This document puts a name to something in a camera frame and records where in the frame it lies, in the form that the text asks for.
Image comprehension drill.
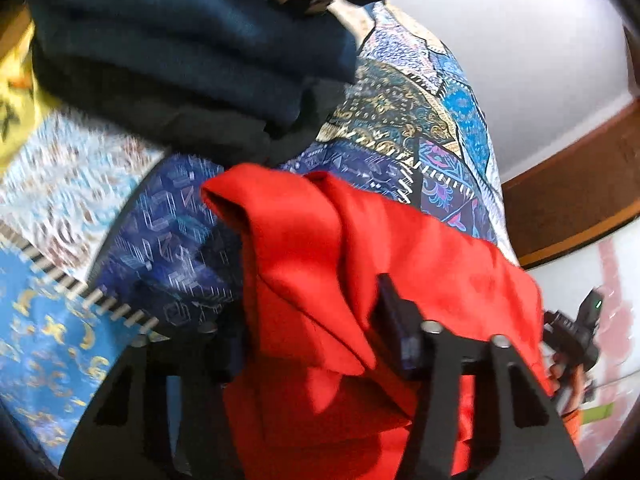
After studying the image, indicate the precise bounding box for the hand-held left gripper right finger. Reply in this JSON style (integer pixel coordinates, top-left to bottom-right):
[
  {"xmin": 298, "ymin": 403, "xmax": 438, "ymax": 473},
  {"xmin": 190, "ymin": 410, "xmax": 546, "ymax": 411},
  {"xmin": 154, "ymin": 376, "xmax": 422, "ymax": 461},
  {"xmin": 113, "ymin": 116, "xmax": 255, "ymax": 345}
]
[{"xmin": 377, "ymin": 274, "xmax": 586, "ymax": 480}]

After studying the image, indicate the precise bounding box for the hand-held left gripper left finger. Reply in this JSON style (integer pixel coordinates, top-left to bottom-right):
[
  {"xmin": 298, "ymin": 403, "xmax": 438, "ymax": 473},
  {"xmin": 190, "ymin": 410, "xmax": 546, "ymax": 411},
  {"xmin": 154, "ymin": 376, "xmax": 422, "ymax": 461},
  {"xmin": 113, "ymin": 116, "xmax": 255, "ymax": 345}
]
[{"xmin": 59, "ymin": 305, "xmax": 251, "ymax": 480}]

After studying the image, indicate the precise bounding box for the red zip jacket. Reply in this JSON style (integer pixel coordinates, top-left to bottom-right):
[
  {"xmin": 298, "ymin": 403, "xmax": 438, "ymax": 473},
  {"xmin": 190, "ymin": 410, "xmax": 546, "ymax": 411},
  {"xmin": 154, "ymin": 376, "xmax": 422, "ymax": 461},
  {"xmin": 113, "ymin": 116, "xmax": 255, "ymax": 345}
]
[{"xmin": 200, "ymin": 162, "xmax": 557, "ymax": 480}]

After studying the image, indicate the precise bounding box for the person's right hand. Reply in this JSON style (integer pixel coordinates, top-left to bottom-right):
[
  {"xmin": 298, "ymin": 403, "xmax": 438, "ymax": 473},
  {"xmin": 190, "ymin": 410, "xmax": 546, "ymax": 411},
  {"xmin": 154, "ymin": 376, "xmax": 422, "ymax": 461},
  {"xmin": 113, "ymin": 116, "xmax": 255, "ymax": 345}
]
[{"xmin": 548, "ymin": 361, "xmax": 572, "ymax": 397}]

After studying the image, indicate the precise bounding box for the wardrobe door with pink hearts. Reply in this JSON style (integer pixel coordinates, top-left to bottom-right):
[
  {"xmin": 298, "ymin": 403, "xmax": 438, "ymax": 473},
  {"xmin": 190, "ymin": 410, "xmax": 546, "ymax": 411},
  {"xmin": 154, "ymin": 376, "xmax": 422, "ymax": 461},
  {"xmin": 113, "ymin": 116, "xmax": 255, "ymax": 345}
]
[{"xmin": 500, "ymin": 105, "xmax": 640, "ymax": 461}]

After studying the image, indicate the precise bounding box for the blue patchwork bed sheet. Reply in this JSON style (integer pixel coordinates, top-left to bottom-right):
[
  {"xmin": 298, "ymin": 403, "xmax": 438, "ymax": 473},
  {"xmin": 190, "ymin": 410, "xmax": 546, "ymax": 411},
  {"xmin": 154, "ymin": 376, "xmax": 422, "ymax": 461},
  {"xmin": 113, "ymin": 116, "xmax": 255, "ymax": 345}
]
[{"xmin": 0, "ymin": 2, "xmax": 526, "ymax": 480}]

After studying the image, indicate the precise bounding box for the black folded garment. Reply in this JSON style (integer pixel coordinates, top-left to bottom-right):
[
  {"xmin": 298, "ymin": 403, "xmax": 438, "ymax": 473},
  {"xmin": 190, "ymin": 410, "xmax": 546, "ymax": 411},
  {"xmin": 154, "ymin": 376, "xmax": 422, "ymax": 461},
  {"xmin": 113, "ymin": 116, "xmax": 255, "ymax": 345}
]
[{"xmin": 30, "ymin": 55, "xmax": 347, "ymax": 167}]

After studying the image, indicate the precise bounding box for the navy folded garment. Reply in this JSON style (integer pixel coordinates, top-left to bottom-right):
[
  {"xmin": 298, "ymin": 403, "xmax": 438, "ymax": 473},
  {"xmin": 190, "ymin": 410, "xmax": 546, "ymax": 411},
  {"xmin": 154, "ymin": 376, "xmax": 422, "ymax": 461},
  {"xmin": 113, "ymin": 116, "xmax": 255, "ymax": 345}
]
[{"xmin": 27, "ymin": 0, "xmax": 362, "ymax": 128}]

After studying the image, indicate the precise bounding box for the yellow printed garment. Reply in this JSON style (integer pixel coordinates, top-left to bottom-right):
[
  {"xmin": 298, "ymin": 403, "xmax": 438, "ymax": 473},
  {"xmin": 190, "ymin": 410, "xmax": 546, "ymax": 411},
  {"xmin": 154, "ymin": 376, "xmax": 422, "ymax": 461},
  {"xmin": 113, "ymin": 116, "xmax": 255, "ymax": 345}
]
[{"xmin": 0, "ymin": 25, "xmax": 47, "ymax": 177}]

